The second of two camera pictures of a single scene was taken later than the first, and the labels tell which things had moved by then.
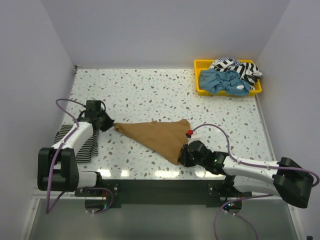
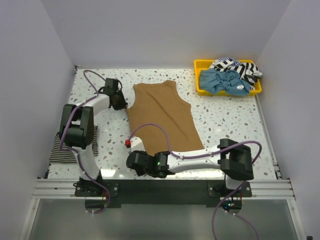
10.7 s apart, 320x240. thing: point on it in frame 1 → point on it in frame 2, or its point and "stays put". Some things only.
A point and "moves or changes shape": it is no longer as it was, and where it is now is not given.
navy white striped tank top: [248, 70] stays put
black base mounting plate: [195, 192] stays put
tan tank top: [165, 138] moves or changes shape
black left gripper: [109, 122] → [122, 105]
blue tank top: [216, 81] stays put
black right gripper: [183, 160] → [142, 152]
